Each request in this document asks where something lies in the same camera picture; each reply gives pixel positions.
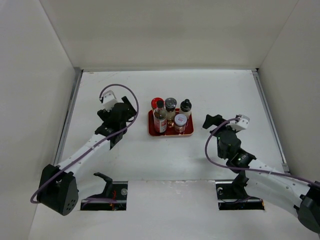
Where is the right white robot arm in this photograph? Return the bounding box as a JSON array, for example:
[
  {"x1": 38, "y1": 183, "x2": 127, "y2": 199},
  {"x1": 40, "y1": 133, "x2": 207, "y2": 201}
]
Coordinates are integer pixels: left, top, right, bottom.
[{"x1": 202, "y1": 114, "x2": 320, "y2": 234}]

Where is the red gold-rimmed tray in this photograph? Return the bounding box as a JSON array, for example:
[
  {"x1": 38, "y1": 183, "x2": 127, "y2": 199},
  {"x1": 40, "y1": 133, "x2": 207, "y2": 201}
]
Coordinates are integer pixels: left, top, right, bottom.
[{"x1": 147, "y1": 110, "x2": 195, "y2": 137}]

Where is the white-lid seasoning jar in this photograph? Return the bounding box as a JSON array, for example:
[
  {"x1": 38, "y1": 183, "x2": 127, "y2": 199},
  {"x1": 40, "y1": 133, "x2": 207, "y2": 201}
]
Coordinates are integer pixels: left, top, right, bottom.
[{"x1": 174, "y1": 113, "x2": 188, "y2": 133}]

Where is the red-lid chili oil jar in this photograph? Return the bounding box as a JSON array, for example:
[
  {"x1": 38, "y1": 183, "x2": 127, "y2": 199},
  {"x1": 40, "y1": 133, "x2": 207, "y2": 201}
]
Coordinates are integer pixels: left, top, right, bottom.
[{"x1": 150, "y1": 97, "x2": 165, "y2": 111}]

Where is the silver-lid glass salt shaker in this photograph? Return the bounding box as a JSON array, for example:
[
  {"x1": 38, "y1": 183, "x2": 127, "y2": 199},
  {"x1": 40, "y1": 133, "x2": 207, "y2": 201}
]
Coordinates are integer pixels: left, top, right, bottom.
[{"x1": 164, "y1": 97, "x2": 177, "y2": 128}]

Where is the black-cap glass shaker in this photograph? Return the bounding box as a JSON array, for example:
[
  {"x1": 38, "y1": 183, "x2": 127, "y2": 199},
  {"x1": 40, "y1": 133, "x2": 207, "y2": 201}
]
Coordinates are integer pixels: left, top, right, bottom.
[{"x1": 179, "y1": 98, "x2": 192, "y2": 119}]

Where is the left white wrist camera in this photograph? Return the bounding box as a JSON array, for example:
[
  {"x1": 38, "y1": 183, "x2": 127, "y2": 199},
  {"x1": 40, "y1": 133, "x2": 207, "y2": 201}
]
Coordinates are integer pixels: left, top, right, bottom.
[{"x1": 100, "y1": 90, "x2": 118, "y2": 111}]

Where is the soy sauce bottle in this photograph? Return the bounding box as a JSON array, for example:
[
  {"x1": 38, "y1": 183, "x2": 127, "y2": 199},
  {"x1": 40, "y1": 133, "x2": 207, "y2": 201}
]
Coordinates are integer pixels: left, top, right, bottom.
[{"x1": 153, "y1": 102, "x2": 167, "y2": 134}]

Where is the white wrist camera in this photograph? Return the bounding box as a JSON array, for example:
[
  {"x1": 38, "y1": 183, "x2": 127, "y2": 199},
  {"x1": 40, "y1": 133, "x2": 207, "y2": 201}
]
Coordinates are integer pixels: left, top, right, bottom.
[
  {"x1": 100, "y1": 90, "x2": 118, "y2": 111},
  {"x1": 229, "y1": 114, "x2": 250, "y2": 131}
]

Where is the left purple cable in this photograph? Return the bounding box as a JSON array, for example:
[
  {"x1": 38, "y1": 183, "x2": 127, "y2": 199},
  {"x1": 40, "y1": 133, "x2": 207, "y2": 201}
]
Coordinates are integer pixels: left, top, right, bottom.
[{"x1": 30, "y1": 83, "x2": 140, "y2": 205}]

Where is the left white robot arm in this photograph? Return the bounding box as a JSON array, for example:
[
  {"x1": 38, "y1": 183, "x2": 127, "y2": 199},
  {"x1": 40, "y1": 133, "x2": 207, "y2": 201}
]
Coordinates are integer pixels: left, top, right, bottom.
[{"x1": 31, "y1": 91, "x2": 139, "y2": 216}]

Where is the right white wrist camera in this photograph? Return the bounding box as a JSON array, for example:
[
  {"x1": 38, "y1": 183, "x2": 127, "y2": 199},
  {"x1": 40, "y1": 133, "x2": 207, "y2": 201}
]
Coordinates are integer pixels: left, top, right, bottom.
[{"x1": 229, "y1": 114, "x2": 250, "y2": 131}]

